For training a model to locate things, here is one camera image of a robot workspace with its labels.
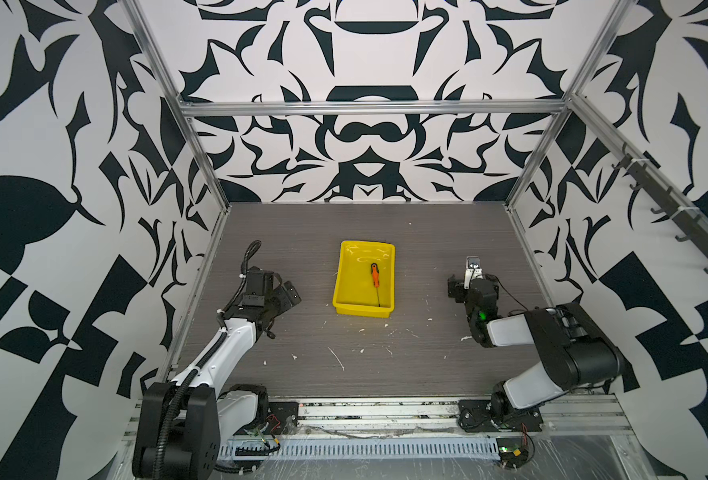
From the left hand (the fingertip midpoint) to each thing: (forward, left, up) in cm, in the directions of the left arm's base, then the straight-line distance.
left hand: (283, 292), depth 88 cm
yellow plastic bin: (+4, -21, -8) cm, 22 cm away
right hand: (+5, -58, -1) cm, 58 cm away
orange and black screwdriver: (+10, -27, -6) cm, 30 cm away
